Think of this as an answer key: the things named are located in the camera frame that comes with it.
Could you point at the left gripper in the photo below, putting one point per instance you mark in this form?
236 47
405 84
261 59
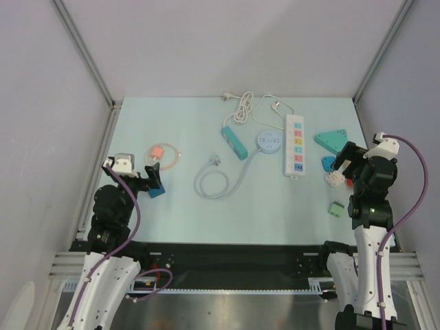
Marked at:
153 174

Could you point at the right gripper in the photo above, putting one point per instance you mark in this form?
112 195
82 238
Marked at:
355 158

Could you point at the teal triangular power strip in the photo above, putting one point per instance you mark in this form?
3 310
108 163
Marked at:
332 141

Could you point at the light blue cube adapter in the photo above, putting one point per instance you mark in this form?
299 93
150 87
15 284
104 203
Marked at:
327 163

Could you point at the dark blue cube adapter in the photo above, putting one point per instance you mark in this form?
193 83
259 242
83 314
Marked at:
156 192

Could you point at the white square charger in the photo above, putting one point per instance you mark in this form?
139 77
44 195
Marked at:
335 178

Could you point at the green small plug adapter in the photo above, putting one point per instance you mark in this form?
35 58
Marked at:
336 209

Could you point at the round light blue socket hub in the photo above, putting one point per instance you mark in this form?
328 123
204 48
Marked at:
269 142

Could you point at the white multicolour power strip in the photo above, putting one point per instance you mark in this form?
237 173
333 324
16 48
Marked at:
294 152

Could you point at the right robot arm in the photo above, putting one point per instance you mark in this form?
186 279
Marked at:
363 278

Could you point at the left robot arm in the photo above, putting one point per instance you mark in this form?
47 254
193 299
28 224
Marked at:
113 259

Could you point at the pink small plug adapter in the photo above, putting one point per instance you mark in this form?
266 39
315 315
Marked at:
157 152

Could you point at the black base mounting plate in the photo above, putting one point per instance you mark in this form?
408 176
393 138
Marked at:
231 266

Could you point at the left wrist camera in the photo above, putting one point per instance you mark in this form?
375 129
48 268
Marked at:
121 164

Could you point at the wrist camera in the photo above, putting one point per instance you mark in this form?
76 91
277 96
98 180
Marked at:
386 147
121 164

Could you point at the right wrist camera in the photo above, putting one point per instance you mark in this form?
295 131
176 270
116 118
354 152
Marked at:
386 147

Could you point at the white slotted cable duct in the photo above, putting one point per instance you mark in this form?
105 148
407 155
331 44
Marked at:
313 287

